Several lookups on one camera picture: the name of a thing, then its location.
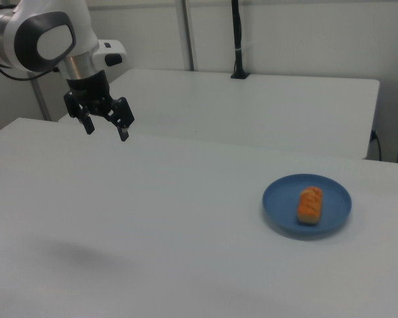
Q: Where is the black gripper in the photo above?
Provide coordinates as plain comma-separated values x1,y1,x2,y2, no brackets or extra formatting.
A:
63,70,135,142

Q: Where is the orange glazed bread loaf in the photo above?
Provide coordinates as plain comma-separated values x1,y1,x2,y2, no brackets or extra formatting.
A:
297,186,324,226

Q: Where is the white side table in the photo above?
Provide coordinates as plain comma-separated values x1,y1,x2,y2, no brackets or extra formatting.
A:
57,68,381,160

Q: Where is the black pole with base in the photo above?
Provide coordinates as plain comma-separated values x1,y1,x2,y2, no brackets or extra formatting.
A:
230,0,251,80

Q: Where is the blue round plate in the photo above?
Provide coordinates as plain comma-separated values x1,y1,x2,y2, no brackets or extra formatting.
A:
261,174,353,237

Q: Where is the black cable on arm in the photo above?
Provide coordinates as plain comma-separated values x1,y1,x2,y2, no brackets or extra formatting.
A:
0,56,59,81

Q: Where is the grey partition post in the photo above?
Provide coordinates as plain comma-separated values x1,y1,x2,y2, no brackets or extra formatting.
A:
174,0,199,72

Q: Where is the black wall power cable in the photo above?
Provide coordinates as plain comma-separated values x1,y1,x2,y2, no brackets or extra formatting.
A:
370,130,383,162

